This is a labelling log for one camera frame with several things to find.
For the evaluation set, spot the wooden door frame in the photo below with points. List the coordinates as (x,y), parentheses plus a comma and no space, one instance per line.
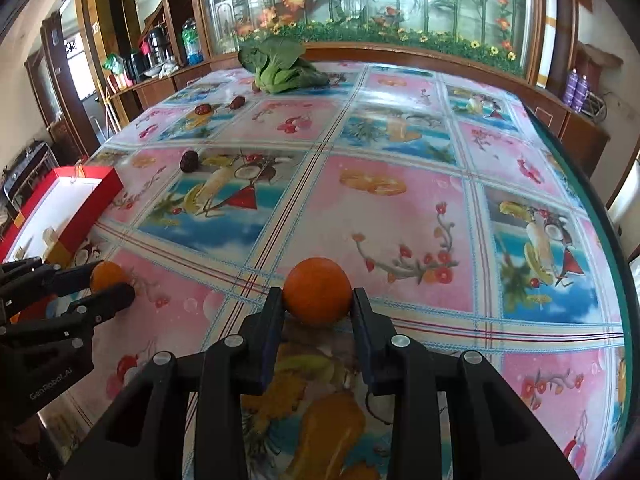
(70,90)

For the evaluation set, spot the fruit printed tablecloth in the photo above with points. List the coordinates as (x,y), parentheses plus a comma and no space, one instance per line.
(400,200)

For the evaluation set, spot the green packet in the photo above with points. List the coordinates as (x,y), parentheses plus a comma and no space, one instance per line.
(113,66)

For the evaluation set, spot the green bok choy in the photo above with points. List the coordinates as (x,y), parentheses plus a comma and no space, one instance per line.
(275,67)

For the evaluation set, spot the red date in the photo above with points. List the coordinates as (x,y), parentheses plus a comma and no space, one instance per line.
(237,102)
(202,109)
(190,161)

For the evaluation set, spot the purple bottle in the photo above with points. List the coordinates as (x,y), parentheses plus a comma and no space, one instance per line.
(570,87)
(581,94)

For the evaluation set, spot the orange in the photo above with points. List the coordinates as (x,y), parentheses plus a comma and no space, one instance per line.
(107,275)
(317,292)

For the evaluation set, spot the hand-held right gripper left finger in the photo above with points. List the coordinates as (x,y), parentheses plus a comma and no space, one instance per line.
(272,320)

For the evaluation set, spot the black coffee machine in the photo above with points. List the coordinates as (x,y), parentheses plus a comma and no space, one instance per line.
(156,50)

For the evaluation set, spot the large water bottle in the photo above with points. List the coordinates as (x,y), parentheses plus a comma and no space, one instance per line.
(191,42)

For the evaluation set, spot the floral glass wall panel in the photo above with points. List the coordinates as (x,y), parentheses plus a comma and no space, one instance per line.
(380,5)

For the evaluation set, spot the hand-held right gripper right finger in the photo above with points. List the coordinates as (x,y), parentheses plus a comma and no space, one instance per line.
(365,325)

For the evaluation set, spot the red box with white inside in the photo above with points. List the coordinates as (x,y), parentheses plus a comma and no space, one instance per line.
(85,210)

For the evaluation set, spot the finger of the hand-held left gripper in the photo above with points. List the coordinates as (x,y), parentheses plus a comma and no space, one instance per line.
(75,275)
(110,297)

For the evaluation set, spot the black metal cart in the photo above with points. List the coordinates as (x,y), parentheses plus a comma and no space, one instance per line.
(27,172)

